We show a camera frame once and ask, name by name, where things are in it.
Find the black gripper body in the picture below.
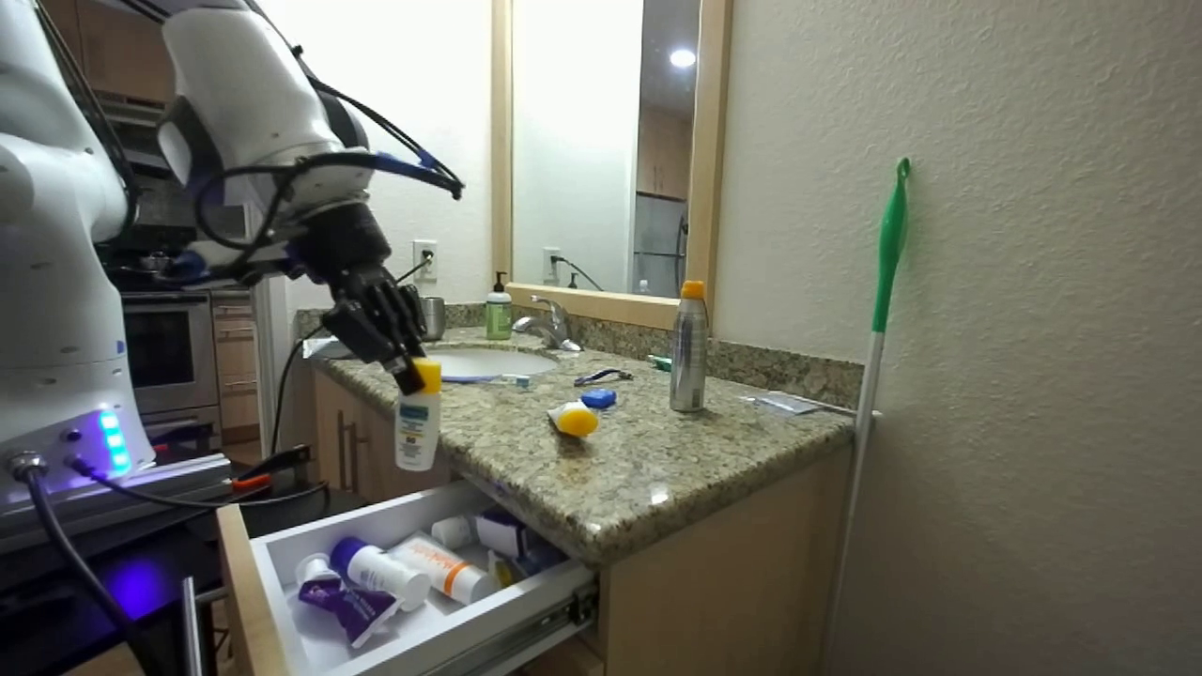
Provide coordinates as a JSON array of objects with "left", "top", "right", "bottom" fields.
[{"left": 286, "top": 204, "right": 400, "bottom": 306}]

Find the small white stick yellow cap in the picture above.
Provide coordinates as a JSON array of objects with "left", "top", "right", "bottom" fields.
[{"left": 390, "top": 357, "right": 452, "bottom": 476}]

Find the white drawer with wood front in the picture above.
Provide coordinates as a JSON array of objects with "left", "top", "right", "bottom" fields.
[{"left": 216, "top": 476, "right": 600, "bottom": 676}]

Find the green soap dispenser bottle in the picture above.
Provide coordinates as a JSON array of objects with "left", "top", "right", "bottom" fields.
[{"left": 482, "top": 268, "right": 519, "bottom": 347}]

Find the white sink basin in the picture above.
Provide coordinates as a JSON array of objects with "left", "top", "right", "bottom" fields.
[{"left": 425, "top": 347, "right": 564, "bottom": 387}]

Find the wooden kitchen drawer unit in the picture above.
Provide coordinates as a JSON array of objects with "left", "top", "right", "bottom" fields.
[{"left": 207, "top": 298, "right": 263, "bottom": 444}]

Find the chrome faucet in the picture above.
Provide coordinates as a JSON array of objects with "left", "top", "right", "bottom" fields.
[{"left": 511, "top": 298, "right": 580, "bottom": 357}]

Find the orange clamp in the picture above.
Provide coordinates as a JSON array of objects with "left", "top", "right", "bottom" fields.
[{"left": 227, "top": 466, "right": 281, "bottom": 497}]

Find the small white jar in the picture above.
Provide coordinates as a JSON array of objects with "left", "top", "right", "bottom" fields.
[{"left": 429, "top": 511, "right": 479, "bottom": 551}]

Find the dark blue razor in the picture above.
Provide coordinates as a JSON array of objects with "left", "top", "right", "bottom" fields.
[{"left": 573, "top": 363, "right": 638, "bottom": 390}]

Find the white bottle with purple cap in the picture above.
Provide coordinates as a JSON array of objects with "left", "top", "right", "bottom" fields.
[{"left": 332, "top": 532, "right": 429, "bottom": 614}]

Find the white orange thinkbaby tube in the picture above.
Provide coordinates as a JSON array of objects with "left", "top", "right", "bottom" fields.
[{"left": 390, "top": 532, "right": 497, "bottom": 608}]

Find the white dark labelled tube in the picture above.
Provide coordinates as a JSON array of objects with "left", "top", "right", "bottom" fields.
[{"left": 470, "top": 505, "right": 561, "bottom": 578}]

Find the purple toothpaste tube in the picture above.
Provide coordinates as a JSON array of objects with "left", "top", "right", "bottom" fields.
[{"left": 296, "top": 558, "right": 406, "bottom": 654}]

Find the silver spray can orange cap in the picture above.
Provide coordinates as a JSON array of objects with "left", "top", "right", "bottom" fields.
[{"left": 668, "top": 275, "right": 714, "bottom": 416}]

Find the wooden kitchen cabinet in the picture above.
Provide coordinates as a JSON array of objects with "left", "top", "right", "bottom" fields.
[{"left": 40, "top": 0, "right": 179, "bottom": 111}]

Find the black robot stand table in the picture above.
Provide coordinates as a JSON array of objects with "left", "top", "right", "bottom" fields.
[{"left": 0, "top": 480, "right": 313, "bottom": 676}]

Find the wood framed mirror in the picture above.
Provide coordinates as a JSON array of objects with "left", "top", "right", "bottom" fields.
[{"left": 487, "top": 0, "right": 738, "bottom": 331}]

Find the clear plastic packet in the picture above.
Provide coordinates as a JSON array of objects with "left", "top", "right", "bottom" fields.
[{"left": 739, "top": 387, "right": 830, "bottom": 420}]

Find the wooden vanity cabinet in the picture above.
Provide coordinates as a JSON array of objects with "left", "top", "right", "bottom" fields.
[{"left": 308, "top": 368, "right": 861, "bottom": 676}]

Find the white wall outlet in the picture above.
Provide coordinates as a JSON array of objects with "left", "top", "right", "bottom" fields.
[{"left": 411, "top": 238, "right": 442, "bottom": 285}]

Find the black power cable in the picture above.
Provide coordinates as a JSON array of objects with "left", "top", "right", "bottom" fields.
[{"left": 266, "top": 255, "right": 436, "bottom": 462}]

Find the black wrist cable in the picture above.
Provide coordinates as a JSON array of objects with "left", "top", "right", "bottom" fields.
[{"left": 191, "top": 73, "right": 470, "bottom": 281}]

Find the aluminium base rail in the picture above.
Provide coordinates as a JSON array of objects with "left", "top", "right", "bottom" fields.
[{"left": 0, "top": 452, "right": 236, "bottom": 520}]

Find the black base cable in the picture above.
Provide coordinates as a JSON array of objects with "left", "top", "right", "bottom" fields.
[
  {"left": 63, "top": 454, "right": 305, "bottom": 514},
  {"left": 13, "top": 454, "right": 148, "bottom": 651}
]

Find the metal drawer handle bar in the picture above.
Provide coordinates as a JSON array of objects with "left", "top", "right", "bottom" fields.
[{"left": 176, "top": 574, "right": 212, "bottom": 676}]

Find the green white mop handle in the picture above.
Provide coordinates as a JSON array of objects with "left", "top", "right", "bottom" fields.
[{"left": 818, "top": 154, "right": 916, "bottom": 676}]

